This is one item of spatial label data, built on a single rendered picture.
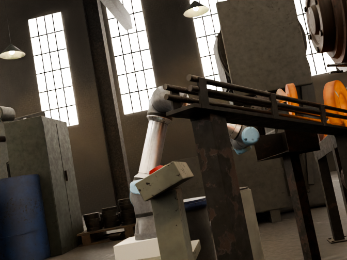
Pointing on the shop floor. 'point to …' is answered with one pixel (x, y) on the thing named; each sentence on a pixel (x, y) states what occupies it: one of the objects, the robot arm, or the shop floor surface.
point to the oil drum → (22, 219)
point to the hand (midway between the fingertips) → (290, 96)
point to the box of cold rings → (261, 201)
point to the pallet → (109, 223)
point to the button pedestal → (169, 209)
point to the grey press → (268, 64)
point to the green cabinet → (48, 175)
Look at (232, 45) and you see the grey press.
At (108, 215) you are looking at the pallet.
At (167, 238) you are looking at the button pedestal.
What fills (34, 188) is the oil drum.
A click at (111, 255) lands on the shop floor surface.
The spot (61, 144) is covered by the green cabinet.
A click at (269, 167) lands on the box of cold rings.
